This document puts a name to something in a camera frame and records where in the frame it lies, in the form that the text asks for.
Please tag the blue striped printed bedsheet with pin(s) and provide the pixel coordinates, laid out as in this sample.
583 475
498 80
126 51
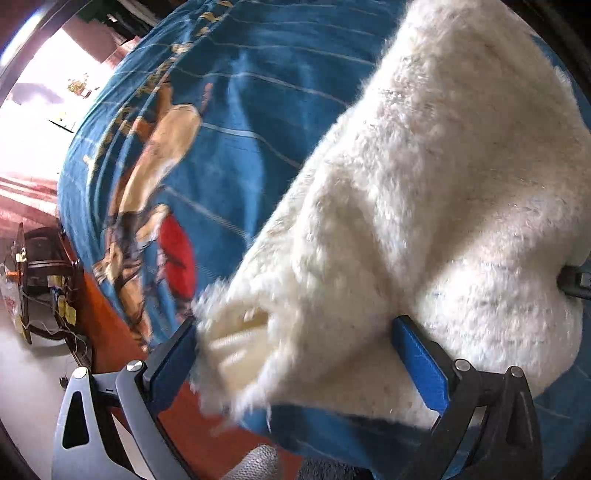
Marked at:
231 115

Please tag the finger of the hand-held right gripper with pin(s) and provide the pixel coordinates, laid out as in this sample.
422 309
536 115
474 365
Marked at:
577 281

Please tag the dark wooden side table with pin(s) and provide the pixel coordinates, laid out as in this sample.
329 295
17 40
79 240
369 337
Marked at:
41 258

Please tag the pale fuzzy cloth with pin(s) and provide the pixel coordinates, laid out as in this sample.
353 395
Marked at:
254 464

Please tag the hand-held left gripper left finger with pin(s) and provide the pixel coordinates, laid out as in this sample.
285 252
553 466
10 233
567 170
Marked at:
173 360

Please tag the white fuzzy jacket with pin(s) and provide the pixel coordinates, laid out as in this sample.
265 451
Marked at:
415 184

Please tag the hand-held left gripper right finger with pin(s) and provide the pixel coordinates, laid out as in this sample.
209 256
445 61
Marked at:
422 364

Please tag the person's dark fleece clothing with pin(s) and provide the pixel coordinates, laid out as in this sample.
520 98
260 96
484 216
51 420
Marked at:
332 470

